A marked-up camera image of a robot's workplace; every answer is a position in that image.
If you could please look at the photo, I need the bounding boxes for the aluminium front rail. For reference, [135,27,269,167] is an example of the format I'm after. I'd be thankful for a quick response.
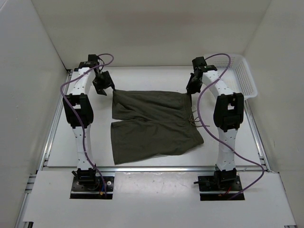
[42,166,261,172]

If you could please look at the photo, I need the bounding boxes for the white plastic mesh basket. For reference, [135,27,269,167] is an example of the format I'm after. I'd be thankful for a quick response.
[204,54,257,99]

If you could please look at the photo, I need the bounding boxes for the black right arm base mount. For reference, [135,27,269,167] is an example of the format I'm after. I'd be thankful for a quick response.
[193,168,245,201]

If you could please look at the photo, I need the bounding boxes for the olive green shorts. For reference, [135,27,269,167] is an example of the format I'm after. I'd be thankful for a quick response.
[111,90,204,165]

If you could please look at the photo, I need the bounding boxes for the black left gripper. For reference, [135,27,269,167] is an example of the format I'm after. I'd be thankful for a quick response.
[93,70,115,96]

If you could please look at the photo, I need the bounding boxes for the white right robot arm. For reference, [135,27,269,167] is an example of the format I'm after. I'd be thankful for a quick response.
[186,57,244,190]

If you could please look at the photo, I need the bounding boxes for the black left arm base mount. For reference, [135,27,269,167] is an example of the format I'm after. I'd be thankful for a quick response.
[70,168,114,200]

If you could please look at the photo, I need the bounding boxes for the aluminium left side rail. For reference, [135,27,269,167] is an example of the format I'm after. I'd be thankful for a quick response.
[3,67,70,228]

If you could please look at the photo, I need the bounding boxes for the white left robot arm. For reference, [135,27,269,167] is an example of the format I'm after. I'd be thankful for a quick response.
[60,53,115,190]

